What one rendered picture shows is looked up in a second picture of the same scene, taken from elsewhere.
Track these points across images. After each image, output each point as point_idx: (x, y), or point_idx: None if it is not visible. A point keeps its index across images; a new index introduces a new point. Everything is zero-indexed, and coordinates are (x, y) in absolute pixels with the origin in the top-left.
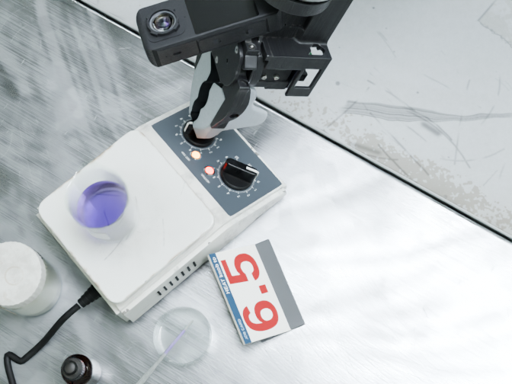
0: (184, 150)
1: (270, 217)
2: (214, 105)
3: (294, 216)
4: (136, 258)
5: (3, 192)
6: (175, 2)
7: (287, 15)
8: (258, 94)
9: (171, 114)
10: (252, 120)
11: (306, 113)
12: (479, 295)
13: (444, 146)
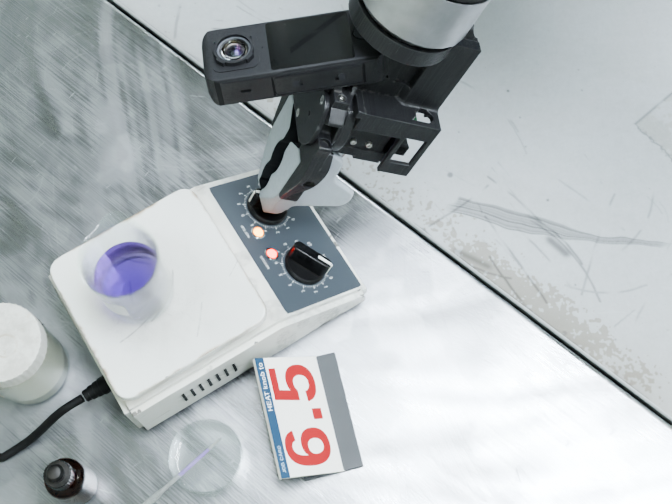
0: (244, 224)
1: (341, 326)
2: (287, 169)
3: (371, 329)
4: (159, 346)
5: (18, 246)
6: (254, 29)
7: (391, 65)
8: (350, 174)
9: (236, 179)
10: (333, 198)
11: (406, 205)
12: (590, 463)
13: (572, 271)
